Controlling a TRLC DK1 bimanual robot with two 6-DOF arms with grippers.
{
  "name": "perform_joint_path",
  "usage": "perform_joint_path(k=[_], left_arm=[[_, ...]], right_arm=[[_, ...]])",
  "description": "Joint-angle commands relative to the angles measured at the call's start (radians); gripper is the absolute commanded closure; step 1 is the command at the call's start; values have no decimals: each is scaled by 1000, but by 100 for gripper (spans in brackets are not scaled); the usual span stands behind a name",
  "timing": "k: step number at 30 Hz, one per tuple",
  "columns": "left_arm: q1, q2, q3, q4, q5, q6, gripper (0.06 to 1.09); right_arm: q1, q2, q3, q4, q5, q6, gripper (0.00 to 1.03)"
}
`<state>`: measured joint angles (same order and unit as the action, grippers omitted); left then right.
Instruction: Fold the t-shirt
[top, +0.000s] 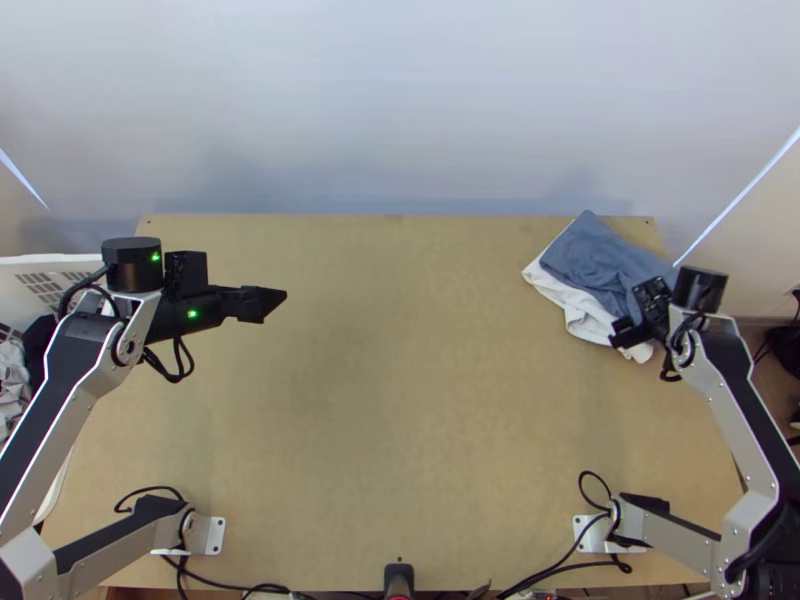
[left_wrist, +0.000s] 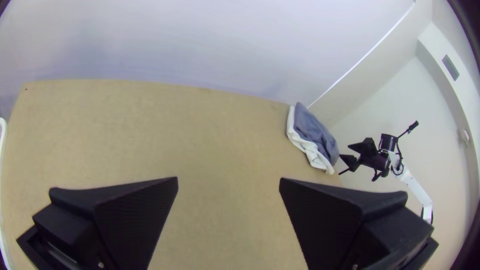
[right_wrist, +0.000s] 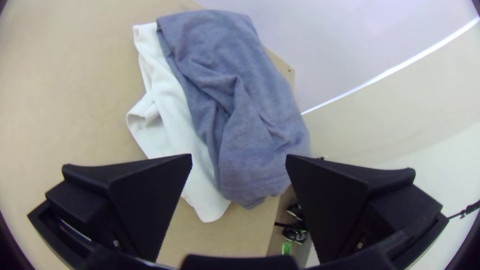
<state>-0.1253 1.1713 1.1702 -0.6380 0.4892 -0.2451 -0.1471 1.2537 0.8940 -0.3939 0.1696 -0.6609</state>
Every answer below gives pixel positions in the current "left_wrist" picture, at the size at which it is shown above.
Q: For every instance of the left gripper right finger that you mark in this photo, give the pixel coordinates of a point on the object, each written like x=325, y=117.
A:
x=330, y=225

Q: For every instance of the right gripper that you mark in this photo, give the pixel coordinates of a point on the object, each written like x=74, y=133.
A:
x=377, y=162

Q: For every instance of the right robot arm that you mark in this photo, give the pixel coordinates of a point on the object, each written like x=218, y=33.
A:
x=412, y=183

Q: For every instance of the blue t-shirt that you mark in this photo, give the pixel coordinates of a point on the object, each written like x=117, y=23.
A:
x=315, y=131

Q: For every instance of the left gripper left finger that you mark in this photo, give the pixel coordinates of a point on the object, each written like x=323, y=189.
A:
x=127, y=221

